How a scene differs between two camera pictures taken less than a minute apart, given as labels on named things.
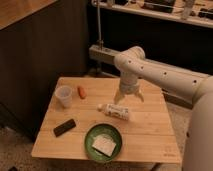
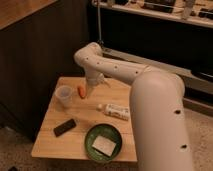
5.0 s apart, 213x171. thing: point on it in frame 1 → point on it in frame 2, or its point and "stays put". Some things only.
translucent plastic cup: [64, 95] stays put
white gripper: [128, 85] → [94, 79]
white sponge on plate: [104, 144] stays put
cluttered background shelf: [199, 12] stays put
